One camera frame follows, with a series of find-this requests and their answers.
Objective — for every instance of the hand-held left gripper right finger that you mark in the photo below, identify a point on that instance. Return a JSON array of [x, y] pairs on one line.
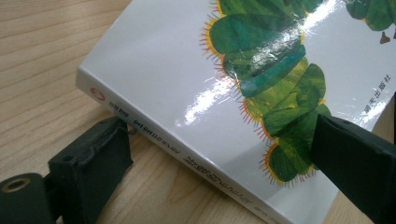
[[358, 165]]

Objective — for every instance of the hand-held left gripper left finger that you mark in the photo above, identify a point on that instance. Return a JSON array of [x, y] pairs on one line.
[[90, 168]]

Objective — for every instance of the white caterpillar picture book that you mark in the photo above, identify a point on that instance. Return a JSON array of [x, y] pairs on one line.
[[155, 62]]

